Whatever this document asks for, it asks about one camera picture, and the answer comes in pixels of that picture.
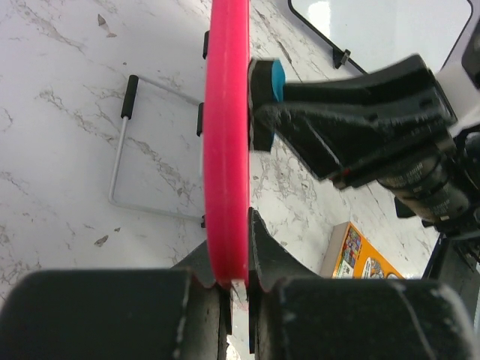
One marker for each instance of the black framed whiteboard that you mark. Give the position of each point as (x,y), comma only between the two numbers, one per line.
(373,34)

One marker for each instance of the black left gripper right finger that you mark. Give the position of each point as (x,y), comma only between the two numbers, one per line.
(296,314)

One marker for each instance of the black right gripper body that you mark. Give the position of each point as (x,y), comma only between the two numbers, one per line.
(433,175)

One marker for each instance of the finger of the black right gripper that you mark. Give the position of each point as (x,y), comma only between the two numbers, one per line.
(409,80)
(311,133)

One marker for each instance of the metal wire whiteboard stand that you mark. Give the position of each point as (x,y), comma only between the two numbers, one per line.
(157,166)

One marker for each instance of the pink framed whiteboard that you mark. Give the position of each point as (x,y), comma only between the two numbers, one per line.
(225,142)

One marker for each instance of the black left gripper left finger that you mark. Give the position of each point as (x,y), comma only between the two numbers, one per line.
(153,313)

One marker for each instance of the orange booklet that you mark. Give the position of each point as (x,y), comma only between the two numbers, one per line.
(351,255)

